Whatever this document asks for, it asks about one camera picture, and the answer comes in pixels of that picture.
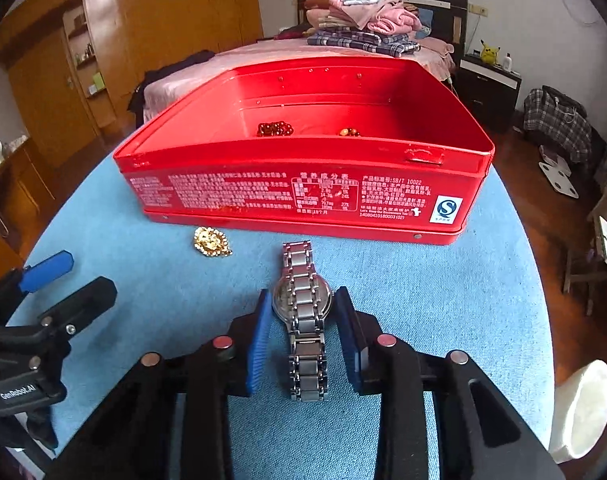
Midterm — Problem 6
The black garment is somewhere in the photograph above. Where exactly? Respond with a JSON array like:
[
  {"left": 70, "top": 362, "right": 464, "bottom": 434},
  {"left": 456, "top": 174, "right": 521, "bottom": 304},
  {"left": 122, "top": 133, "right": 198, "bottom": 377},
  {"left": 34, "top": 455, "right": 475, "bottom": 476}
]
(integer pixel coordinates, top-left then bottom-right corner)
[{"left": 128, "top": 50, "right": 216, "bottom": 113}]

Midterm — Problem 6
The pile of folded clothes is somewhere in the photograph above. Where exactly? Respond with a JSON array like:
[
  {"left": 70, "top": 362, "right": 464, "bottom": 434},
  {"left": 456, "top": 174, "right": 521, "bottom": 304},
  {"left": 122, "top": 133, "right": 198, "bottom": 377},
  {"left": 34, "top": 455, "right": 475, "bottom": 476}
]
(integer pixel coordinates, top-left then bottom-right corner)
[{"left": 306, "top": 0, "right": 423, "bottom": 56}]

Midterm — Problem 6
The plaid bag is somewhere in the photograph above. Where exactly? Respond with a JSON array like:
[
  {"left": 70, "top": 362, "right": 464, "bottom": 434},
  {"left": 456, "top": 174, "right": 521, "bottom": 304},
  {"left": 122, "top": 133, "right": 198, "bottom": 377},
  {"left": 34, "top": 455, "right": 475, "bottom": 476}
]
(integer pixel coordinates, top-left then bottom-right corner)
[{"left": 523, "top": 86, "right": 593, "bottom": 163}]

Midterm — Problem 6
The gold brooch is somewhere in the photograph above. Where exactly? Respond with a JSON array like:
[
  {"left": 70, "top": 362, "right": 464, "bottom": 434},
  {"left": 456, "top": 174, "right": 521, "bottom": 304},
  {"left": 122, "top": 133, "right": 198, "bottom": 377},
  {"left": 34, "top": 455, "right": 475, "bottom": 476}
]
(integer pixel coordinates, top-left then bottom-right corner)
[{"left": 192, "top": 226, "right": 232, "bottom": 258}]

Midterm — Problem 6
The wooden wardrobe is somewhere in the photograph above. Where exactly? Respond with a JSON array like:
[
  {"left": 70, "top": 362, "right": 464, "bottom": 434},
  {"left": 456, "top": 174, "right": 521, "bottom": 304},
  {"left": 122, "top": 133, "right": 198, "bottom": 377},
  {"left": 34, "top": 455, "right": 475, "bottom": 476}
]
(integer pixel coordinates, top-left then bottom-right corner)
[{"left": 0, "top": 0, "right": 264, "bottom": 171}]

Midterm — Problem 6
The bed with pink bedspread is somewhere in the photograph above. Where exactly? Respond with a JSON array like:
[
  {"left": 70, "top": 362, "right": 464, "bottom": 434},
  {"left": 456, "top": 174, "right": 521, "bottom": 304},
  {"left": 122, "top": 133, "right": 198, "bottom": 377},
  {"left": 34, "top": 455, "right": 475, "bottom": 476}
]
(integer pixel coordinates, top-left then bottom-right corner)
[{"left": 142, "top": 0, "right": 469, "bottom": 126}]

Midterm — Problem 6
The black nightstand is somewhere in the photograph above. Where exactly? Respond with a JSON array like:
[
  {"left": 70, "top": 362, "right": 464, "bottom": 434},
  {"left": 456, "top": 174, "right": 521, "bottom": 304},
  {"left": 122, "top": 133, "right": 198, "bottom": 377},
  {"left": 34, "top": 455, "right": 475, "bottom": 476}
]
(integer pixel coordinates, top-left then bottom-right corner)
[{"left": 456, "top": 55, "right": 523, "bottom": 133}]

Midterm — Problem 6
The red tin box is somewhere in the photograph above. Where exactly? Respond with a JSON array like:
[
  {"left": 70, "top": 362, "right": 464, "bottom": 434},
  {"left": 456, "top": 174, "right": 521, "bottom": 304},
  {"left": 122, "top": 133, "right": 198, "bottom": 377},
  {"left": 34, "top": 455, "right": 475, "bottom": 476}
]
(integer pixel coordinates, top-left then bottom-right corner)
[{"left": 113, "top": 52, "right": 495, "bottom": 247}]

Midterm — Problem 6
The wooden side cabinet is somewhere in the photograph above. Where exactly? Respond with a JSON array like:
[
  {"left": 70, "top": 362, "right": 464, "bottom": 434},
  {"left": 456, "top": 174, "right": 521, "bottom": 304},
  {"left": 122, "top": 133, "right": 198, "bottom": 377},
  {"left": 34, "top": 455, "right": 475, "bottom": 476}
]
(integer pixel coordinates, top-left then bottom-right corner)
[{"left": 0, "top": 137, "right": 56, "bottom": 286}]

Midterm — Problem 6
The white bathroom scale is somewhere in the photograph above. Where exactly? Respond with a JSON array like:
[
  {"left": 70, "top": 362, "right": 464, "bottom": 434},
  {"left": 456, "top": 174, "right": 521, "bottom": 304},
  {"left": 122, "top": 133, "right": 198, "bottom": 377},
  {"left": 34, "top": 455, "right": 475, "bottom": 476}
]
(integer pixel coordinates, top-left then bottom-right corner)
[{"left": 538, "top": 160, "right": 579, "bottom": 198}]

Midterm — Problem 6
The silver metal wristwatch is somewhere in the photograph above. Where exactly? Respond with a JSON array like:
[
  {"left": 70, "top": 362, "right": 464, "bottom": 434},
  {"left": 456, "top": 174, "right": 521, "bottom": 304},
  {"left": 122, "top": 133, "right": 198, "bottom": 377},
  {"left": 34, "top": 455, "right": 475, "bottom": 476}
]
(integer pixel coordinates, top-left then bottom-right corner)
[{"left": 272, "top": 241, "right": 333, "bottom": 402}]

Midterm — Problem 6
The pink pillow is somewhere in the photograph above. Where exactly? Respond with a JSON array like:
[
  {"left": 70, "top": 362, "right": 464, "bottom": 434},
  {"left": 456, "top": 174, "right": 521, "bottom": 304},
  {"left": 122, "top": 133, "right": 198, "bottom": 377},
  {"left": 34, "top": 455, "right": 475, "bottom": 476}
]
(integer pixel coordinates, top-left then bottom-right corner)
[{"left": 418, "top": 37, "right": 455, "bottom": 57}]

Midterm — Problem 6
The wooden stool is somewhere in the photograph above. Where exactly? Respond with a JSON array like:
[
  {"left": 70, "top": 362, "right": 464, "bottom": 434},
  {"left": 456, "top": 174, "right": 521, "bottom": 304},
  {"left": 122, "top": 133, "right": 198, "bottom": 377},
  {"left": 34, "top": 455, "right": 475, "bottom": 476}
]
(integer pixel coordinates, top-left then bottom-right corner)
[{"left": 563, "top": 240, "right": 607, "bottom": 316}]

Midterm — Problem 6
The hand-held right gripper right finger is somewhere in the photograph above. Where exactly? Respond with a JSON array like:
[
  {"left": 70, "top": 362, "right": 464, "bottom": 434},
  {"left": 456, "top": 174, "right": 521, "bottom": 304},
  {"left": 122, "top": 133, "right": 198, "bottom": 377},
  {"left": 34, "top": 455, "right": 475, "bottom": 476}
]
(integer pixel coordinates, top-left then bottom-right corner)
[{"left": 333, "top": 286, "right": 567, "bottom": 480}]

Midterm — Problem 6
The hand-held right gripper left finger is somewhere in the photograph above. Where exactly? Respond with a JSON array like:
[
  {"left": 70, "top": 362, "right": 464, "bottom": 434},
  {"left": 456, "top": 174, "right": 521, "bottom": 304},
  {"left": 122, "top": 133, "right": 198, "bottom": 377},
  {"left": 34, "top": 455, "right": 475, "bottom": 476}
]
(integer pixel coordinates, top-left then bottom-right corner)
[{"left": 46, "top": 289, "right": 274, "bottom": 480}]

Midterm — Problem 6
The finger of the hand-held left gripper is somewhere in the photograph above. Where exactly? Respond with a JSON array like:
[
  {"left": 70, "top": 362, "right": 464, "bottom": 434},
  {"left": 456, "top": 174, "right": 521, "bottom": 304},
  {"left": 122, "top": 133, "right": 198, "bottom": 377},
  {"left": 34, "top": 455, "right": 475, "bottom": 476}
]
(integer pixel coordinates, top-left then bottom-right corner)
[
  {"left": 0, "top": 252, "right": 75, "bottom": 311},
  {"left": 33, "top": 276, "right": 118, "bottom": 346}
]

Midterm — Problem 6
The dark wooden headboard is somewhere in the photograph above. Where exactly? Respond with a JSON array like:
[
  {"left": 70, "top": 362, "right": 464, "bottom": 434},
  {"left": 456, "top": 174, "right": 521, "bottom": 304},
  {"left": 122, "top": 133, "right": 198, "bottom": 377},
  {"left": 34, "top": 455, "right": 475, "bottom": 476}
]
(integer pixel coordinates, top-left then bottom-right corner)
[{"left": 297, "top": 0, "right": 469, "bottom": 56}]

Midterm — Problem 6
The dark red bead bracelet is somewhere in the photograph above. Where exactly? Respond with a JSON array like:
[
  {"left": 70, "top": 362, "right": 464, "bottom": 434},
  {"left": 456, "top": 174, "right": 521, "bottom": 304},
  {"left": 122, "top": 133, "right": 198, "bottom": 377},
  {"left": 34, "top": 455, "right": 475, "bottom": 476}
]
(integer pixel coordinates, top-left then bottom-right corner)
[{"left": 256, "top": 120, "right": 294, "bottom": 138}]

